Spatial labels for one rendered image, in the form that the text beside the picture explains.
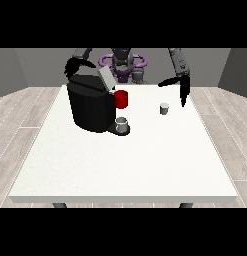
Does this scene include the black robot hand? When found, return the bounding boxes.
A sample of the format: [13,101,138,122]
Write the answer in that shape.
[63,56,97,80]
[157,75,191,108]

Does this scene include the small grey coffee pod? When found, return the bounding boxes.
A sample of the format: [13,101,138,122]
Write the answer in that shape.
[159,102,170,116]

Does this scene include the pale grey machine lid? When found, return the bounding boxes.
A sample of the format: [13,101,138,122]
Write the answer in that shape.
[98,65,117,91]

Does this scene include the black coffee machine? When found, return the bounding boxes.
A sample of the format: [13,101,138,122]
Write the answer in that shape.
[66,73,131,137]

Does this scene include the red pod holder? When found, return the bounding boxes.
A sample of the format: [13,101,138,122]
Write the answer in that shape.
[113,89,129,110]

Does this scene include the grey robot trunk purple rings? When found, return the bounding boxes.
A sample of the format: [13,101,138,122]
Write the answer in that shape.
[98,48,150,86]

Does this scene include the small grey cup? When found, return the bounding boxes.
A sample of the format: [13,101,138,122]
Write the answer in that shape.
[115,116,130,134]

